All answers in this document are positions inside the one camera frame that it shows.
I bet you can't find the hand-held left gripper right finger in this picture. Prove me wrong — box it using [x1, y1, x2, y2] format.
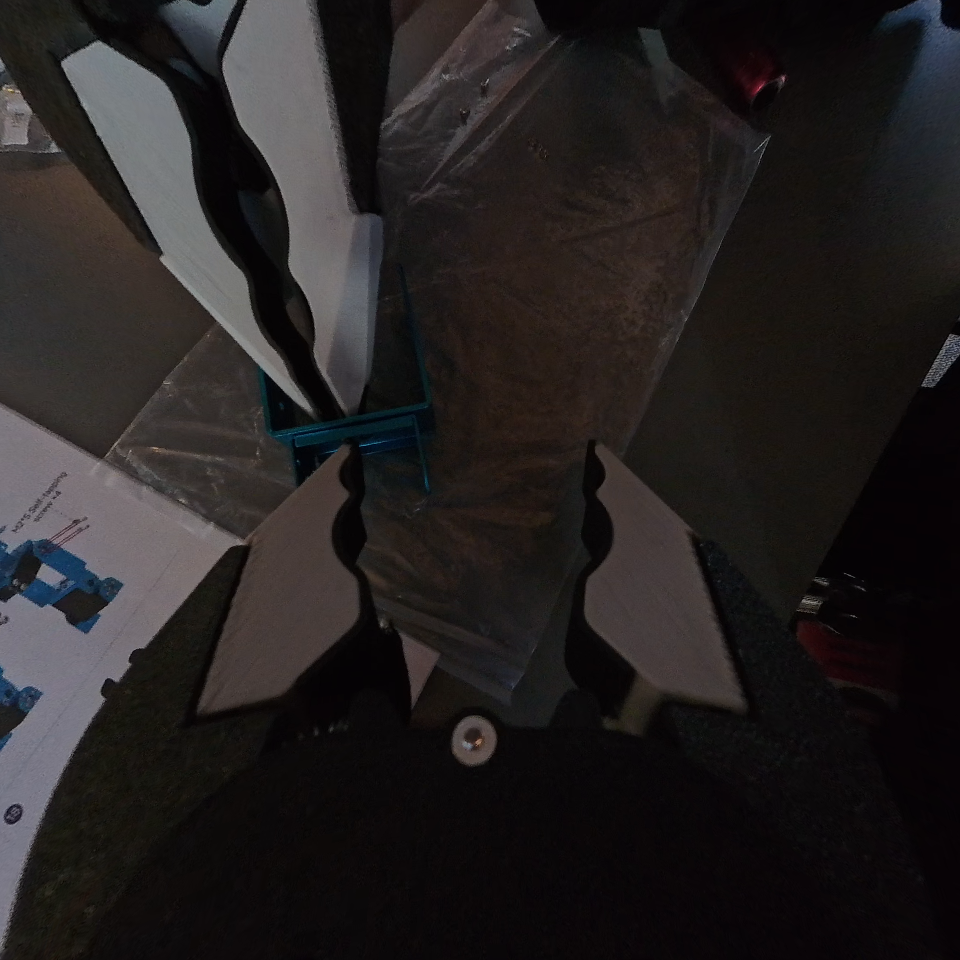
[571, 441, 753, 714]

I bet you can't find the grey desk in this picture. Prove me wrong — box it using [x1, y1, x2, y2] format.
[0, 0, 960, 624]

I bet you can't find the slim red metal cylinder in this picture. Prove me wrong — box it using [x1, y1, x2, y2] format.
[718, 26, 790, 115]

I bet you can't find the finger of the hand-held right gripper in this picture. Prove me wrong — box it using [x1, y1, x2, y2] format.
[61, 22, 335, 417]
[221, 0, 385, 416]

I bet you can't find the clear plastic bag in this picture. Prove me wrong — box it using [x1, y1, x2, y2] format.
[105, 0, 774, 693]

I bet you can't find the assembly instruction manual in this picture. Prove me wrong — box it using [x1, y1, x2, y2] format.
[0, 405, 245, 875]

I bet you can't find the blue metal bracket assembly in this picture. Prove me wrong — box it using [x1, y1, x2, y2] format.
[257, 266, 438, 498]

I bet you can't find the person's dark clothing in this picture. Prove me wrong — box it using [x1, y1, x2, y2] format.
[787, 322, 960, 960]

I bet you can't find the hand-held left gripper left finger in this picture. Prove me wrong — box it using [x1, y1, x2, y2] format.
[187, 441, 380, 723]

